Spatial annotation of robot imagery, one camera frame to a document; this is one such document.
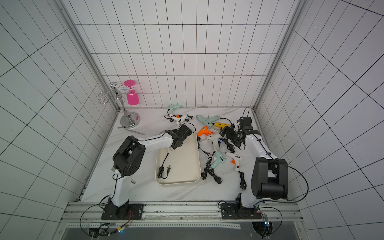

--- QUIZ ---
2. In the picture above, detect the white glue gun orange trigger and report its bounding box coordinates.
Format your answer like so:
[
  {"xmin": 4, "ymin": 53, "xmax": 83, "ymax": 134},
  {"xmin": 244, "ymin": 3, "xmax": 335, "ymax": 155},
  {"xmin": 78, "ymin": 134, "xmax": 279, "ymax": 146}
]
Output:
[{"xmin": 164, "ymin": 109, "xmax": 193, "ymax": 127}]

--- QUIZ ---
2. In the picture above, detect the large white glue gun blue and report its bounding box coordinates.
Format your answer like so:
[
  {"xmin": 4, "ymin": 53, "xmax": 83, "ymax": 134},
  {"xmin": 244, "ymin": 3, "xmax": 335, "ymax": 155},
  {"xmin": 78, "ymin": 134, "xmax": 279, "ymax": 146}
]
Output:
[{"xmin": 206, "ymin": 133, "xmax": 222, "ymax": 152}]

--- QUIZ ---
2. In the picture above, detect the large mint glue gun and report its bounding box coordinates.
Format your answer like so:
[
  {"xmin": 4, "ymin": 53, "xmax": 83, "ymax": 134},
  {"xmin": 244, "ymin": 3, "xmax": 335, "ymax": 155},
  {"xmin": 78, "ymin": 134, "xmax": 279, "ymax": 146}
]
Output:
[{"xmin": 196, "ymin": 115, "xmax": 221, "ymax": 129}]

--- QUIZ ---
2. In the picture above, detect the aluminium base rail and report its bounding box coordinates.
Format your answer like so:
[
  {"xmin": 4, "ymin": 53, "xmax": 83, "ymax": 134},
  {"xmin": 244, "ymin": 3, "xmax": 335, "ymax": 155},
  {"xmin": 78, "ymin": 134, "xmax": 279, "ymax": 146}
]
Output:
[{"xmin": 58, "ymin": 202, "xmax": 304, "ymax": 234}]

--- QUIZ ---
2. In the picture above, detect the yellow glue gun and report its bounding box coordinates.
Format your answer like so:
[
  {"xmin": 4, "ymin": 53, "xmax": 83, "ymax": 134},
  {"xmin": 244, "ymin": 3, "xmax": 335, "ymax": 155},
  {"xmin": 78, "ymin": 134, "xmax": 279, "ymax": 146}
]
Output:
[{"xmin": 213, "ymin": 122, "xmax": 231, "ymax": 130}]

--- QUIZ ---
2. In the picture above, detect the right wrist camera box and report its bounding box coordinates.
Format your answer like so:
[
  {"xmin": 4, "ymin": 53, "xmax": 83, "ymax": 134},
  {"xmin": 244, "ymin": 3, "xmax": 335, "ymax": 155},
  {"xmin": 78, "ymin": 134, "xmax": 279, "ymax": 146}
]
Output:
[{"xmin": 237, "ymin": 117, "xmax": 253, "ymax": 131}]

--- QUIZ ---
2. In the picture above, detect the silver metal fork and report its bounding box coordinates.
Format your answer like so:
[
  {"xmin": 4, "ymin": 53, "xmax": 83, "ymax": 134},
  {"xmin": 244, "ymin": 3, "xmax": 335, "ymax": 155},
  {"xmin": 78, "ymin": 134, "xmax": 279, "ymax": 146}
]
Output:
[{"xmin": 117, "ymin": 126, "xmax": 146, "ymax": 136}]

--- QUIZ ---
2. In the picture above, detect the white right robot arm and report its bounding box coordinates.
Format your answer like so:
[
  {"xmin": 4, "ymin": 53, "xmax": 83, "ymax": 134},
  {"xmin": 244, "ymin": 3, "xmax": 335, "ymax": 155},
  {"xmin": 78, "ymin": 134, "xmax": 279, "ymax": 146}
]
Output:
[{"xmin": 220, "ymin": 125, "xmax": 288, "ymax": 219}]

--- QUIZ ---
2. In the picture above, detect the mint glue gun near tray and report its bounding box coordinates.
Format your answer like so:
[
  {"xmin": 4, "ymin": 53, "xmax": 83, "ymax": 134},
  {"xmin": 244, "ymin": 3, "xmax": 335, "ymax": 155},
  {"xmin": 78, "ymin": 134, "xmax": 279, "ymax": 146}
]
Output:
[{"xmin": 201, "ymin": 151, "xmax": 226, "ymax": 184}]

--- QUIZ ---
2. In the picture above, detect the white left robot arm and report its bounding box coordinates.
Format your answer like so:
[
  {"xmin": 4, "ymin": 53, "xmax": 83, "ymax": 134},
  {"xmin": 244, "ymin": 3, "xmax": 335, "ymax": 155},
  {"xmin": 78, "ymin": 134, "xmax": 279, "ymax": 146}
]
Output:
[{"xmin": 101, "ymin": 124, "xmax": 195, "ymax": 221}]

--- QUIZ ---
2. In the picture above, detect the cream plastic storage tray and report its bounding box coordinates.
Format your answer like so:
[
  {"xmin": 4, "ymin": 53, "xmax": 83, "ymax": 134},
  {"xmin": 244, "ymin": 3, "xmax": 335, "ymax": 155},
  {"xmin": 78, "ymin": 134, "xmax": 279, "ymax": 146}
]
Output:
[{"xmin": 155, "ymin": 133, "xmax": 201, "ymax": 187}]

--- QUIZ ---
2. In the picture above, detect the chrome glass holder stand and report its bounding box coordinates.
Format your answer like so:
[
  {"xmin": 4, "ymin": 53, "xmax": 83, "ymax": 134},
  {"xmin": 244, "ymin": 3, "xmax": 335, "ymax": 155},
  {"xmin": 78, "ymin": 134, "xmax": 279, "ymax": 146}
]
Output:
[{"xmin": 98, "ymin": 82, "xmax": 140, "ymax": 130}]

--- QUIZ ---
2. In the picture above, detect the small white glue gun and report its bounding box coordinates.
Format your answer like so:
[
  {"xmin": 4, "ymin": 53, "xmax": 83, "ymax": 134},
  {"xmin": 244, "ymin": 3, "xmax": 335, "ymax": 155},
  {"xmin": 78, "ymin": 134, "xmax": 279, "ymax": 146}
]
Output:
[{"xmin": 225, "ymin": 152, "xmax": 247, "ymax": 191}]

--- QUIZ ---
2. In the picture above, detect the pink plastic wine glass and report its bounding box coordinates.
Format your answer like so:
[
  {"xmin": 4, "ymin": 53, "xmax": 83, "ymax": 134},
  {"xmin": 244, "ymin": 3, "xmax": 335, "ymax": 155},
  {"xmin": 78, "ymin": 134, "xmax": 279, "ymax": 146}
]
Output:
[{"xmin": 124, "ymin": 80, "xmax": 140, "ymax": 106}]

